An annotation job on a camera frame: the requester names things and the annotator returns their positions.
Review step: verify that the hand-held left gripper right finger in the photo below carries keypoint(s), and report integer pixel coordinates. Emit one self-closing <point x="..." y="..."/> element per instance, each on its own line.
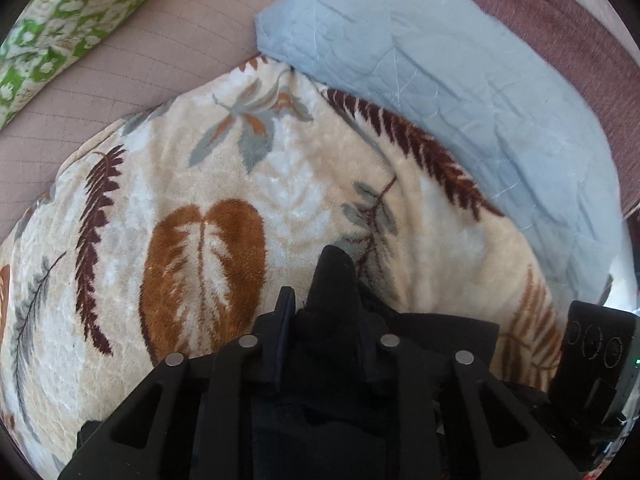
<point x="380" y="360"/>

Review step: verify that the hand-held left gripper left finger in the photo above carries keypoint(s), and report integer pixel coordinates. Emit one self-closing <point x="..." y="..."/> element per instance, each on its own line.
<point x="272" y="350"/>

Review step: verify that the black pants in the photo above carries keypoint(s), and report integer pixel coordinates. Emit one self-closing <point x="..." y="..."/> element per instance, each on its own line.
<point x="332" y="300"/>

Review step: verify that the leaf print fleece blanket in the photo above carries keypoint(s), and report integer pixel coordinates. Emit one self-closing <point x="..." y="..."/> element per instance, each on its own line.
<point x="280" y="210"/>

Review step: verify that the light blue pillow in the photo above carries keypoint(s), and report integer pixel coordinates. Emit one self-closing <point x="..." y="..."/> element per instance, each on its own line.
<point x="475" y="110"/>

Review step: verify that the pink padded headboard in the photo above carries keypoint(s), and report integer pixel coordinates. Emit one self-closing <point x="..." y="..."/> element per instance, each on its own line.
<point x="160" y="60"/>

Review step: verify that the green patterned quilt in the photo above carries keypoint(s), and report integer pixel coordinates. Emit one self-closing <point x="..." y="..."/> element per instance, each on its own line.
<point x="65" y="20"/>

